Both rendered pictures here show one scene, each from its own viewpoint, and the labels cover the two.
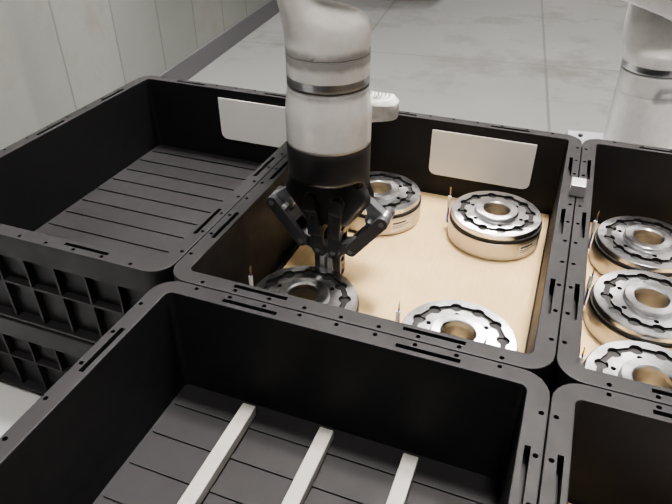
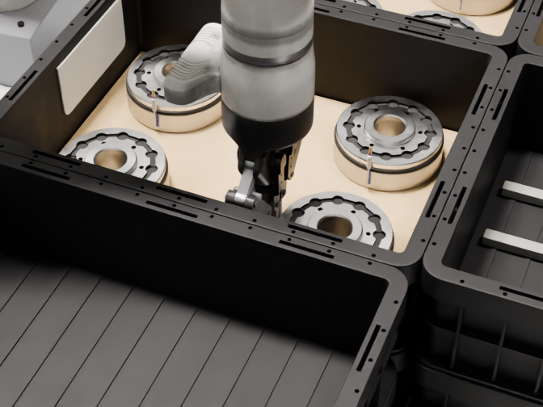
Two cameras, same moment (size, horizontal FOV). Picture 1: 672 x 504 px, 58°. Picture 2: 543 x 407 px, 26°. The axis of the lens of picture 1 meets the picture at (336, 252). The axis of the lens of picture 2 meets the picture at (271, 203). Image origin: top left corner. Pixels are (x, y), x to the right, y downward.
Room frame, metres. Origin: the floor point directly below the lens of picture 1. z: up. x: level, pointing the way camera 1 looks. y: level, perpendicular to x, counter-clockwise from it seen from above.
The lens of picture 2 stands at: (0.48, 0.74, 1.59)
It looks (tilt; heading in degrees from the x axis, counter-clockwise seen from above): 45 degrees down; 271
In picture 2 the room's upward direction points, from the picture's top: straight up
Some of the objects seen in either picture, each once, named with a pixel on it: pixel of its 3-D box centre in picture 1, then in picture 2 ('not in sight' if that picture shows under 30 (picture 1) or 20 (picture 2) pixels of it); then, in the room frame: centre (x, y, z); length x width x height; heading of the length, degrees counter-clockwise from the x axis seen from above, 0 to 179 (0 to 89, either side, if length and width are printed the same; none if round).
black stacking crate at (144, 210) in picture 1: (160, 194); (94, 389); (0.63, 0.21, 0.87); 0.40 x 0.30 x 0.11; 159
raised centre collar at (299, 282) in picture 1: (303, 295); (334, 229); (0.45, 0.03, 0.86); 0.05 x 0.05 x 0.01
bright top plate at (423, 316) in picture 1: (457, 338); (389, 131); (0.39, -0.11, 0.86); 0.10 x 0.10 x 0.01
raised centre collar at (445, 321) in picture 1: (457, 334); (389, 127); (0.39, -0.11, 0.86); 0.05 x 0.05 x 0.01
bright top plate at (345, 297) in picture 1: (303, 299); (334, 233); (0.45, 0.03, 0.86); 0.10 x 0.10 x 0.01
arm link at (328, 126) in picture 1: (336, 97); (245, 54); (0.52, 0.00, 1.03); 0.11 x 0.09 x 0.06; 159
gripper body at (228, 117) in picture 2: (329, 177); (267, 129); (0.50, 0.01, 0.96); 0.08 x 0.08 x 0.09
